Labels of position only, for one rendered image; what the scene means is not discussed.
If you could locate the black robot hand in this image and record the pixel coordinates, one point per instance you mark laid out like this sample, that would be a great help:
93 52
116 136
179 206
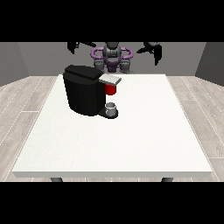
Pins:
72 46
155 49

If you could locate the black coffee machine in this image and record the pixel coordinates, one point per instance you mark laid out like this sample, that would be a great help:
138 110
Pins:
83 90

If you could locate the pale grey machine lid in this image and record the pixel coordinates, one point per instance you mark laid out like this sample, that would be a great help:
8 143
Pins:
110 78

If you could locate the red pod holder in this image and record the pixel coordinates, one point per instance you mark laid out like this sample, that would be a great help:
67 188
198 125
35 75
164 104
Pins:
110 89

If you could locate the grey robot trunk purple rings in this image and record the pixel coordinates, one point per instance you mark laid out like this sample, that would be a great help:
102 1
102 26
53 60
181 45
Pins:
111 59

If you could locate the small grey cup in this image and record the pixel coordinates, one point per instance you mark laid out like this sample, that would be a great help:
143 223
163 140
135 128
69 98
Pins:
111 108

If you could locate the dark table leg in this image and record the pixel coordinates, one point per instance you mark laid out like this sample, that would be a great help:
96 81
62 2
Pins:
56 179
167 179

